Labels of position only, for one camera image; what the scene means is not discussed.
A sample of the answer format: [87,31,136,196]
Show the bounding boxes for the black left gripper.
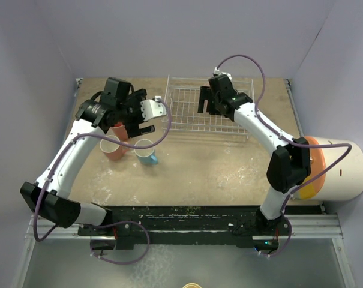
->
[116,89,155,138]

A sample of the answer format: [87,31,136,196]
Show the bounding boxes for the salmon pink cup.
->
[110,122,128,141]

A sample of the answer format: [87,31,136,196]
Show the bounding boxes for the blue cup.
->
[134,139,158,165]

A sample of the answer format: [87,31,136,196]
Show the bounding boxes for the salmon pink mug with handle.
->
[99,135,129,161]

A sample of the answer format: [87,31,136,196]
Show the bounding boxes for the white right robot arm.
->
[197,73,311,235]

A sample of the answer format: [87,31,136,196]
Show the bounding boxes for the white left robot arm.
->
[20,77,167,235]

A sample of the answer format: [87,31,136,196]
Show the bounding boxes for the yellow round object at bottom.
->
[182,283,202,288]

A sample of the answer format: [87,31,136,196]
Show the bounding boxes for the cream cylinder with orange lid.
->
[294,141,363,201]

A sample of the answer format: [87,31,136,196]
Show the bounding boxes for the white wire dish rack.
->
[164,76,250,137]

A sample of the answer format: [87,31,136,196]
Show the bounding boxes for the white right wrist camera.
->
[213,67,232,80]

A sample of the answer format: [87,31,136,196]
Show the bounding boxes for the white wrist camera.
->
[213,67,232,80]
[140,96,167,122]

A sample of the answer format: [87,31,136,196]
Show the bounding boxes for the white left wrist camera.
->
[140,96,167,122]

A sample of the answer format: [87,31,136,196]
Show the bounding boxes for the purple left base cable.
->
[89,217,151,265]

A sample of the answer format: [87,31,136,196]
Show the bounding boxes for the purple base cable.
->
[89,217,151,265]
[257,220,295,259]

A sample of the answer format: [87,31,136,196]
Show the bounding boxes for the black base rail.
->
[71,205,292,250]

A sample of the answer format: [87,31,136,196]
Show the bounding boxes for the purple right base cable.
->
[257,220,295,259]

